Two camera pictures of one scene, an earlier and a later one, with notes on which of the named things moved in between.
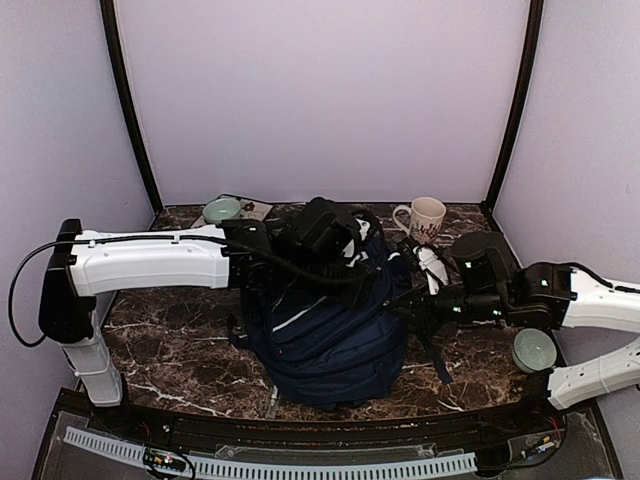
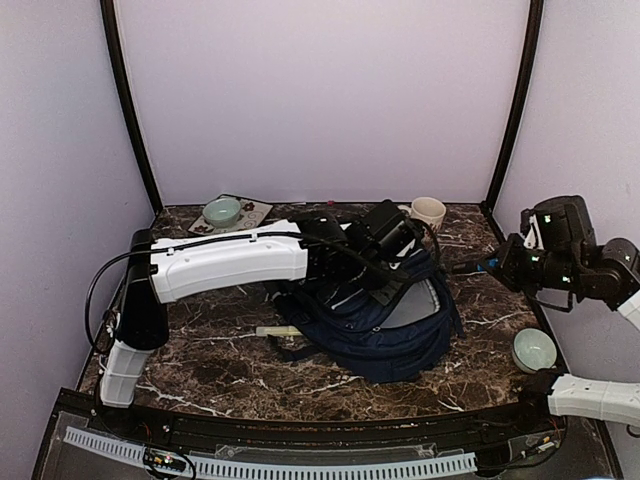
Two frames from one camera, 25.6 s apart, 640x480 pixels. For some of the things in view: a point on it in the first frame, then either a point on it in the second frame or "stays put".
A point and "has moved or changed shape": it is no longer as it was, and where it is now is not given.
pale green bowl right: [534, 350] stays put
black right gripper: [419, 298] -> [504, 267]
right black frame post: [530, 64] stays put
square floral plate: [250, 209] stays put
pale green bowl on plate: [222, 208] stays put
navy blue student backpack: [333, 344] has moved or changed shape
